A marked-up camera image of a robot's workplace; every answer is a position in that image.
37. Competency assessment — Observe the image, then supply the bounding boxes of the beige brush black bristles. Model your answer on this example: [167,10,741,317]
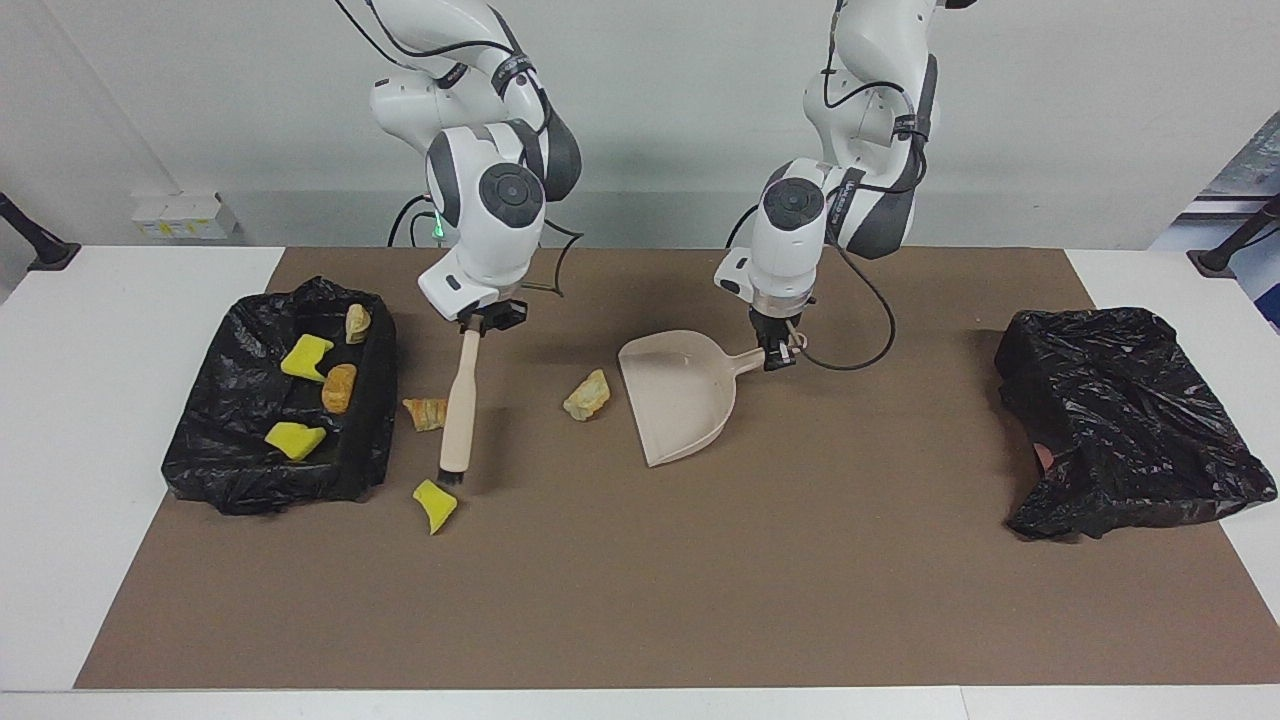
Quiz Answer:
[437,328,484,488]

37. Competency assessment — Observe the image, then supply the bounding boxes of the beige plastic dustpan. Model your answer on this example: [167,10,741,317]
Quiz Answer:
[617,329,806,468]

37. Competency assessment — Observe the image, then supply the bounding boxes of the pale bread chunk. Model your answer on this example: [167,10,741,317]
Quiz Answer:
[563,368,612,423]

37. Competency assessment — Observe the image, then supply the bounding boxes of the brown fried nugget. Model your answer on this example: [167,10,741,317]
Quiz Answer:
[321,363,359,415]

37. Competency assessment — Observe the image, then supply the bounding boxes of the notched yellow sponge piece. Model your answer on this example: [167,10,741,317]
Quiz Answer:
[280,334,336,384]

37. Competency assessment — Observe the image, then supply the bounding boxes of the black bag-lined trash bin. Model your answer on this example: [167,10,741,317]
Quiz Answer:
[161,276,399,517]
[994,307,1279,542]

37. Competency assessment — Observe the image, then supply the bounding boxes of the brown table mat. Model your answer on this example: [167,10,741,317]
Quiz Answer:
[75,247,1280,691]

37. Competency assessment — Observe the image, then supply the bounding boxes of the black stand foot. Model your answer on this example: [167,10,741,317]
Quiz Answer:
[0,192,81,273]
[1187,192,1280,279]

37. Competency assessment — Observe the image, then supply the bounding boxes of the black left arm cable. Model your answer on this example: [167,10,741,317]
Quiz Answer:
[822,0,898,373]

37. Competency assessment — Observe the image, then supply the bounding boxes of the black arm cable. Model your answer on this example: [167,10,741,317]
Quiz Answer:
[335,0,586,298]
[822,0,898,373]

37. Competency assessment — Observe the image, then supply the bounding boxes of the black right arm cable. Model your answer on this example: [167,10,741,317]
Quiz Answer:
[335,0,586,298]

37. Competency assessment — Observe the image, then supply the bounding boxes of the white wall socket box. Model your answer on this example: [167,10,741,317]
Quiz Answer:
[131,193,239,241]

